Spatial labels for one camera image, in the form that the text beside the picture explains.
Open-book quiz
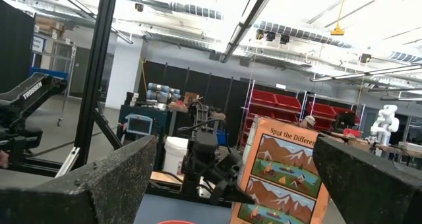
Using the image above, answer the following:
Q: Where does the red bowl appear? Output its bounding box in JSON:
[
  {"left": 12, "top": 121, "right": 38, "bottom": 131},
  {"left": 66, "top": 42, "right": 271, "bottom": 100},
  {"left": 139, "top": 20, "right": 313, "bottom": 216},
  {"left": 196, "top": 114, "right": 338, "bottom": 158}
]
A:
[{"left": 157, "top": 219, "right": 197, "bottom": 224}]

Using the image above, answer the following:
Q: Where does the black aluminium table frame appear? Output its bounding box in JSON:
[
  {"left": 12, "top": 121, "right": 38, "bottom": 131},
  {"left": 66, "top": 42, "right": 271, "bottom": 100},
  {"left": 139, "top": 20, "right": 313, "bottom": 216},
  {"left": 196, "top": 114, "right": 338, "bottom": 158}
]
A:
[{"left": 0, "top": 0, "right": 231, "bottom": 208}]

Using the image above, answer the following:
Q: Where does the yellow ceiling cord reel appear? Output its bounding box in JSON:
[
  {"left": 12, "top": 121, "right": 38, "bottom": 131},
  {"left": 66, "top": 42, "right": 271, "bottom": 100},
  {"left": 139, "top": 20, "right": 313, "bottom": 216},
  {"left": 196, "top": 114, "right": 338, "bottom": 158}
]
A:
[{"left": 330, "top": 0, "right": 349, "bottom": 36}]

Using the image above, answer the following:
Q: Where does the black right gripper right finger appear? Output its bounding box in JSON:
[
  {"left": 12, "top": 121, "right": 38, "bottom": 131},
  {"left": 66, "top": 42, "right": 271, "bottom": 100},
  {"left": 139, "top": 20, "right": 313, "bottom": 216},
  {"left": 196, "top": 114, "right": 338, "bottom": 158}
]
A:
[{"left": 313, "top": 134, "right": 422, "bottom": 224}]

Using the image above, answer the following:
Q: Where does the silver aluminium rail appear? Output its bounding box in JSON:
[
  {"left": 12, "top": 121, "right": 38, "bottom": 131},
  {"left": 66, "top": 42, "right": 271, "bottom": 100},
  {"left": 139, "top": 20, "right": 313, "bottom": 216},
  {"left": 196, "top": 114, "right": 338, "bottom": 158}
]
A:
[{"left": 54, "top": 146, "right": 80, "bottom": 179}]

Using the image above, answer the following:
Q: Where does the teal cabinet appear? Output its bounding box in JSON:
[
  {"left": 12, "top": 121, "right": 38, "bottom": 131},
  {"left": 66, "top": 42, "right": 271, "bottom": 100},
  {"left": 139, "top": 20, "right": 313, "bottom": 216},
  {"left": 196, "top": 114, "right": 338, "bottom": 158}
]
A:
[{"left": 118, "top": 104, "right": 172, "bottom": 142}]

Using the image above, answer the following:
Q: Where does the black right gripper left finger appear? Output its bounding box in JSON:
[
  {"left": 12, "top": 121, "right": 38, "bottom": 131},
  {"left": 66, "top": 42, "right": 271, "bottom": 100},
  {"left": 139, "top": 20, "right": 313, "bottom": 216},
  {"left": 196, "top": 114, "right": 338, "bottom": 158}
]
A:
[{"left": 0, "top": 135, "right": 158, "bottom": 224}]

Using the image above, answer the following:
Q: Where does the orange Cheerios cereal box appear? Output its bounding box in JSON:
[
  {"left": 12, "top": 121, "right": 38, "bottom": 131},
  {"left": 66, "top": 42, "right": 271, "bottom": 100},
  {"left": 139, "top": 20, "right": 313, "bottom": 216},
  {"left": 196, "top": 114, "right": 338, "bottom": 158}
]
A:
[{"left": 229, "top": 115, "right": 330, "bottom": 224}]

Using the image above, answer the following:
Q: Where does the white humanoid robot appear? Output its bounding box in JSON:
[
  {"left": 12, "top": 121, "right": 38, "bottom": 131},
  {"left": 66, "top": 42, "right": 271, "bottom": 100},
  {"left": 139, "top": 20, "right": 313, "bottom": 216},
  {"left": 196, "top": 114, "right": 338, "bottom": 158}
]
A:
[{"left": 369, "top": 104, "right": 400, "bottom": 146}]

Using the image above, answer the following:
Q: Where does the wooden side board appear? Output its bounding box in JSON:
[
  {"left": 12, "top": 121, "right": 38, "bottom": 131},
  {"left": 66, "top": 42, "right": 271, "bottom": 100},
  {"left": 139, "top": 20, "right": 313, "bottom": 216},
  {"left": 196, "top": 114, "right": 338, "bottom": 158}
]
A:
[{"left": 150, "top": 171, "right": 185, "bottom": 185}]

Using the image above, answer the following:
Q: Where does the shelf with red bins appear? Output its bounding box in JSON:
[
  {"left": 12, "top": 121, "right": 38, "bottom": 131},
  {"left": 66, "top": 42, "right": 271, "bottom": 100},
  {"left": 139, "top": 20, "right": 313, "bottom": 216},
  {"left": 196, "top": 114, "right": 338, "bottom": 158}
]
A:
[{"left": 242, "top": 82, "right": 362, "bottom": 146}]

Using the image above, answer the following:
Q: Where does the small screen device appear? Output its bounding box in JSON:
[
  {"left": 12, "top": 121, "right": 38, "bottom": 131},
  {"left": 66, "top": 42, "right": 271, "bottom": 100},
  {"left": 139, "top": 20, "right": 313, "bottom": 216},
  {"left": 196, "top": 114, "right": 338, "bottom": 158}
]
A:
[{"left": 125, "top": 113, "right": 154, "bottom": 136}]

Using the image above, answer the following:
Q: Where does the white bucket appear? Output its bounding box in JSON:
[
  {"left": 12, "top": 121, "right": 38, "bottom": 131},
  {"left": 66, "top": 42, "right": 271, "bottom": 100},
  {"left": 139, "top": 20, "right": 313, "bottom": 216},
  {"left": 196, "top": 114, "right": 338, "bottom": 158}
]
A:
[{"left": 163, "top": 136, "right": 189, "bottom": 175}]

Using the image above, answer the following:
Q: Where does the black partition wall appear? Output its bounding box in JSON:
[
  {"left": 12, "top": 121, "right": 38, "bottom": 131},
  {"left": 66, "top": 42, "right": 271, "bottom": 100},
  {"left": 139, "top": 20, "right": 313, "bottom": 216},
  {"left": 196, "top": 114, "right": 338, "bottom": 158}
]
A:
[{"left": 133, "top": 61, "right": 297, "bottom": 146}]

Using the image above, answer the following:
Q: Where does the person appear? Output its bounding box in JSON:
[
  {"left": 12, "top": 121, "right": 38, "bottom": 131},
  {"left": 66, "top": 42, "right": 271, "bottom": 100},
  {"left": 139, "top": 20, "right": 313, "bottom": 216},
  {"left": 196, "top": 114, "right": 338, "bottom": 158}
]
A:
[{"left": 298, "top": 115, "right": 317, "bottom": 131}]

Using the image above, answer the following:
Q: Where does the long ceiling light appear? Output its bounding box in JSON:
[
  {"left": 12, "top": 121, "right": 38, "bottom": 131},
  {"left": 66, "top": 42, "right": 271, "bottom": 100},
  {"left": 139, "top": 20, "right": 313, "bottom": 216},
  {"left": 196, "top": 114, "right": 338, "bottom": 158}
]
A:
[
  {"left": 220, "top": 0, "right": 278, "bottom": 64},
  {"left": 309, "top": 64, "right": 422, "bottom": 83}
]

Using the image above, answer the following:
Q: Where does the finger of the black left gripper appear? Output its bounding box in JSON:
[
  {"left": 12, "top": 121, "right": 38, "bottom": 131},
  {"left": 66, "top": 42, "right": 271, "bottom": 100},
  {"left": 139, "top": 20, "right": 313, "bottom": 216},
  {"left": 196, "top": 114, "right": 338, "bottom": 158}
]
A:
[{"left": 210, "top": 181, "right": 256, "bottom": 205}]

